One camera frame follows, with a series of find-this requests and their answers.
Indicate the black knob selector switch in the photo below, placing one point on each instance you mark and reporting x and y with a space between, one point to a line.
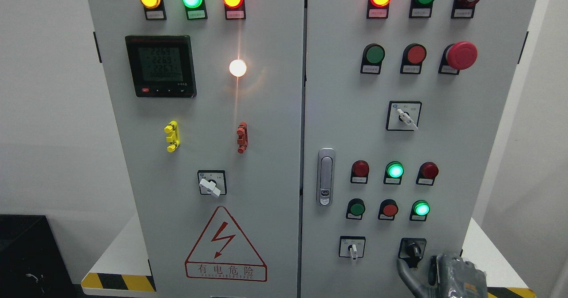
411 250

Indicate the red terminal connector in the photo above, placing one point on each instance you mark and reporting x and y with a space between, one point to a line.
242 137

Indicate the dark red indicator light left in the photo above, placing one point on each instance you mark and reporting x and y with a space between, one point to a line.
359 172

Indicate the dark red indicator light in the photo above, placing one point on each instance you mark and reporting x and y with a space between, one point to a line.
359 172
427 174

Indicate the white glowing lamp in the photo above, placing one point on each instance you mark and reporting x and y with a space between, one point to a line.
238 68

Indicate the grey left cabinet door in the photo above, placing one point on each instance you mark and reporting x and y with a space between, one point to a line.
263 183

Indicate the grey cabinet door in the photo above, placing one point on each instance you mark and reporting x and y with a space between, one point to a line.
263 183
347 111

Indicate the small green push button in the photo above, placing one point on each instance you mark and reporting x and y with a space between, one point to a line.
355 209

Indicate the yellow terminal connector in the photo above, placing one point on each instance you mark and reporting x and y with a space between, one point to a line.
172 136

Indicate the green lit indicator middle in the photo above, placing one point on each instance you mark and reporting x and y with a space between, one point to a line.
393 173

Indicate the small red push button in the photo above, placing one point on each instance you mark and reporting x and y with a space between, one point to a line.
388 210

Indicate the red electric hazard warning sticker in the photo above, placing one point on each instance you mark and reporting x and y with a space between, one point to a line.
223 251

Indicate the grey right cabinet door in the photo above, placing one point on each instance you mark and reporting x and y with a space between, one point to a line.
347 111

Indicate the black digital power meter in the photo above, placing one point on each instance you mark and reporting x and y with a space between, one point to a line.
161 66

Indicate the dark red indicator light right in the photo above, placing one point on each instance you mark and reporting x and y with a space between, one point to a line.
427 174

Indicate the red-rimmed yellow indicator light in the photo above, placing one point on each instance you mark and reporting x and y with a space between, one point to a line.
235 9

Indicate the small green lit button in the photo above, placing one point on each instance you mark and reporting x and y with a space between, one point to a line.
419 211

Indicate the green lit indicator light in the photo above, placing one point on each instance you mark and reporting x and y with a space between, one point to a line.
195 9

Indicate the red lit indicator light right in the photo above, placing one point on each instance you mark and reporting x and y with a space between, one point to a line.
378 9

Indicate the red emergency stop button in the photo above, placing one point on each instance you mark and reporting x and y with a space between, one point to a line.
456 57

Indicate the green unlit indicator light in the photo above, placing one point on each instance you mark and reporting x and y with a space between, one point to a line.
420 8

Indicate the white base platform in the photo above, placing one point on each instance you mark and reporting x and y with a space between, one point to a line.
124 271

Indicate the dark red buzzer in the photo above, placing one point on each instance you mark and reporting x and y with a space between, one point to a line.
463 9

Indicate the black box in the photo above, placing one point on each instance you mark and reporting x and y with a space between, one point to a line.
31 265

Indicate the silver door latch handle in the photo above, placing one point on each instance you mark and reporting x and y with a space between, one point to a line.
325 178

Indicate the white lever selector switch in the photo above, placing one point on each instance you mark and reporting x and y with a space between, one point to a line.
212 182

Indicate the white pointer rotary switch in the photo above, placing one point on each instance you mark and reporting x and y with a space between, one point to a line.
403 116

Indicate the small white selector switch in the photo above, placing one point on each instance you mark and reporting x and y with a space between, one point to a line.
352 247

